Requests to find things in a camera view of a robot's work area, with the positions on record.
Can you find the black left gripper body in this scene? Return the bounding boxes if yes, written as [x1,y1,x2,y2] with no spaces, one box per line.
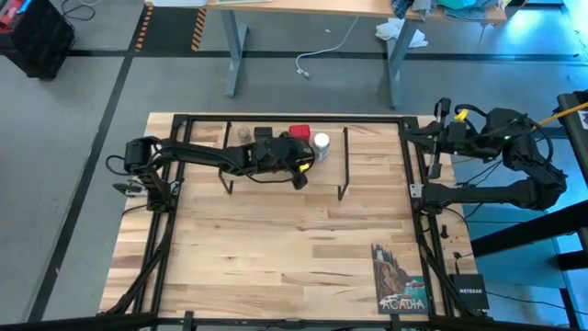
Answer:
[250,136,317,178]

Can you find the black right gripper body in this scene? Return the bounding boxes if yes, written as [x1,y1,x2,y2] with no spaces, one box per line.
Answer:
[425,96,474,181]

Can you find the red patterned spice tin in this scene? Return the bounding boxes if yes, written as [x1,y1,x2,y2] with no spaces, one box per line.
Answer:
[288,123,312,142]

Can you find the bagel sesame seasoning jar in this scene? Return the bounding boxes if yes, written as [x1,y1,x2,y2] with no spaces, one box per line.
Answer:
[311,131,332,163]

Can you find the wooden shelf black metal legs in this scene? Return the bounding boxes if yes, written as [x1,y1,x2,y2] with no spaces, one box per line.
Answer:
[217,120,351,202]

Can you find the white crumpled cloth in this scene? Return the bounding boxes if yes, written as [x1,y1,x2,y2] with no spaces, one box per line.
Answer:
[375,17,430,50]

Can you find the black metal side stand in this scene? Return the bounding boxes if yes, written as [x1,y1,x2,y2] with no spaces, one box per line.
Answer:
[468,89,588,331]

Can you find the blue grey cloth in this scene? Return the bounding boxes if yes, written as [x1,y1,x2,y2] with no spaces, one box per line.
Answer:
[443,7,491,22]

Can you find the teal cloth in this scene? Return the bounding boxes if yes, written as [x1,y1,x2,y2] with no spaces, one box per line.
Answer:
[438,0,479,10]

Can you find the Acadia postcard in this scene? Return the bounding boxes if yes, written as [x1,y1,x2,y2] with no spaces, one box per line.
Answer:
[370,243,432,316]

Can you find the orange black hazard tape strip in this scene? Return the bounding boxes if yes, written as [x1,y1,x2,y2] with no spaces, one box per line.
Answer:
[135,5,155,53]
[191,7,209,52]

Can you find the white paper sheet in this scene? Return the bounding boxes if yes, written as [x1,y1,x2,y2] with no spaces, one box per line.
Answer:
[151,0,210,8]

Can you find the black plastic crate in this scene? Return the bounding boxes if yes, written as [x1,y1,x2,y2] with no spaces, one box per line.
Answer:
[0,0,77,80]

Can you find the red plastic object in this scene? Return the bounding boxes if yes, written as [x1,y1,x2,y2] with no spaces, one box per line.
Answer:
[0,0,25,32]

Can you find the black aluminium table frame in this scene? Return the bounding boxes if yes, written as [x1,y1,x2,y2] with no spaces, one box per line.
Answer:
[98,112,492,331]

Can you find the white cable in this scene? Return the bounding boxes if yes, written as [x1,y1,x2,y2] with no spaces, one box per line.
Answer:
[295,16,361,79]

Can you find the yellow cable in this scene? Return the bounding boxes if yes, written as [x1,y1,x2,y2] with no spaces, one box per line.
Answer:
[537,101,588,128]

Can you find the black Netgear switch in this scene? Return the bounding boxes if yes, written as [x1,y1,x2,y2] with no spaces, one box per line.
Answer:
[448,273,492,312]

